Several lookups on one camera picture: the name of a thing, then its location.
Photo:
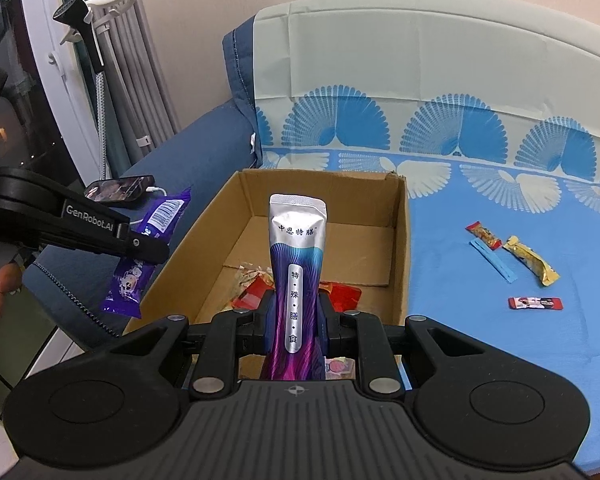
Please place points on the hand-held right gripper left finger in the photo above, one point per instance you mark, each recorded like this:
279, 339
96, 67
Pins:
269, 330

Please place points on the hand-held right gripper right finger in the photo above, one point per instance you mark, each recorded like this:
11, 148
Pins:
325, 327

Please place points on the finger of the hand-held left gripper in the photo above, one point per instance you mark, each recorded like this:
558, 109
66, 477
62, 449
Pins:
147, 250

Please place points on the purple snack bar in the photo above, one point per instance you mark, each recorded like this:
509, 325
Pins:
165, 212

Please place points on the pink candy bag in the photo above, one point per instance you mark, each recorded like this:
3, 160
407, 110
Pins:
337, 367

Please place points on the clear bag of round candies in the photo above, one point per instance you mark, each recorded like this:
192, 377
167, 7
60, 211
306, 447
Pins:
252, 275

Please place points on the silver purple stick pouch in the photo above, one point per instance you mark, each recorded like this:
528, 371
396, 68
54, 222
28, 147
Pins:
295, 240

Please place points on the brown cardboard box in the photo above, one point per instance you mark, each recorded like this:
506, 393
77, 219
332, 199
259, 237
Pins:
330, 200

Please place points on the black smartphone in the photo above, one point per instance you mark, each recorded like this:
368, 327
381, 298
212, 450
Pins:
120, 191

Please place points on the blue fan print bedsheet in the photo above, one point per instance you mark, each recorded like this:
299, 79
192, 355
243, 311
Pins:
480, 360

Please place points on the garment steamer stand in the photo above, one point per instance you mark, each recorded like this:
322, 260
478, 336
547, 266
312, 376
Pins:
140, 85

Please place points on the blue plastic strip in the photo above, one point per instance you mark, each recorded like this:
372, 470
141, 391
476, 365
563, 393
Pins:
495, 261

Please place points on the small red yellow snack packet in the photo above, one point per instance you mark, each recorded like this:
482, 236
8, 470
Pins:
485, 236

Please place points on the small red white packet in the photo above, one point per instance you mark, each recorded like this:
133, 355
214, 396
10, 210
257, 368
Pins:
535, 303

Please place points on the gold snack packet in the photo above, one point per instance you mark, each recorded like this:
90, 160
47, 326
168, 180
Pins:
530, 260

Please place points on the white window frame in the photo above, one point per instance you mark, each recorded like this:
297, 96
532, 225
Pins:
45, 45

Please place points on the white hanger bracket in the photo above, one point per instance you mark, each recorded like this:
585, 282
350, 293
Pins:
120, 0

